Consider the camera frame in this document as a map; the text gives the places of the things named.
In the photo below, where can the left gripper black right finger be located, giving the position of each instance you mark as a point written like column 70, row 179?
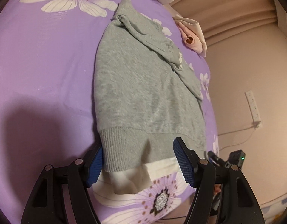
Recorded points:
column 238, row 203

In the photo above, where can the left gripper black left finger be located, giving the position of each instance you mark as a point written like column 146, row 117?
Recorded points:
column 60, row 194

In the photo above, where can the grey sweatshirt with white hem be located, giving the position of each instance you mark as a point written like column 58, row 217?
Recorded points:
column 145, row 95

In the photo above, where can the folded pink garment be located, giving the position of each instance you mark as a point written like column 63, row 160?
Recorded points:
column 191, row 34

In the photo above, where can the pink beige curtain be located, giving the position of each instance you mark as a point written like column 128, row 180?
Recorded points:
column 221, row 19

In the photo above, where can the purple floral bed sheet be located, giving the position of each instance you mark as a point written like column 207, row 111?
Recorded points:
column 46, row 72

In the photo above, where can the white wall power strip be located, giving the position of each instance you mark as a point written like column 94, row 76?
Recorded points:
column 257, row 122

